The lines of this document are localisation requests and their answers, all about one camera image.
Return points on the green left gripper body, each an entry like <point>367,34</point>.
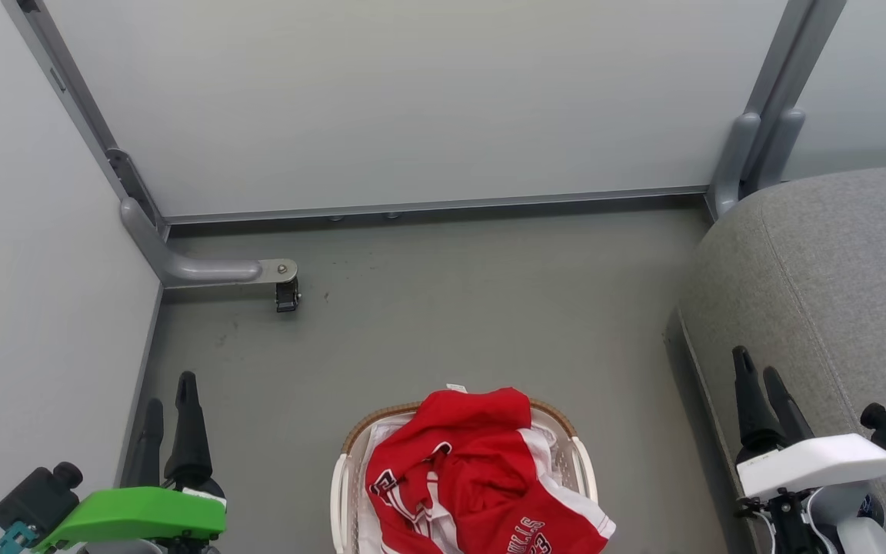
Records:
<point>135,512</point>

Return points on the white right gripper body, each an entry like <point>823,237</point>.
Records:
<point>820,462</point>

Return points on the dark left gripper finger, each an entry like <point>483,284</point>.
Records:
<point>189,438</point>
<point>147,454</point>

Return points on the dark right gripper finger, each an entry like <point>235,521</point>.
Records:
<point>751,408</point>
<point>789,412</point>

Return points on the red and white jersey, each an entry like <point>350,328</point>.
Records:
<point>481,462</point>

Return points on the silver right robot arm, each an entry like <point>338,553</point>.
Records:
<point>851,515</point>

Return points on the grey fabric sofa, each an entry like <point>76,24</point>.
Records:
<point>835,277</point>

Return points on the white wicker-rimmed laundry basket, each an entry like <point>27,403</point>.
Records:
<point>343,492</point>

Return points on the grey metal partition foot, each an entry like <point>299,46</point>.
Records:
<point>197,269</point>

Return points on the black caster wheel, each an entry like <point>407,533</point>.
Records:
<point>287,296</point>

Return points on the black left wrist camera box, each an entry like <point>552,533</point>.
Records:
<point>35,496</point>

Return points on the grey partition post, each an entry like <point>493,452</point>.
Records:
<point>774,100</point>
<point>81,108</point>

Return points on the grey partition bottom rail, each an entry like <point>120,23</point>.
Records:
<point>428,206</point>

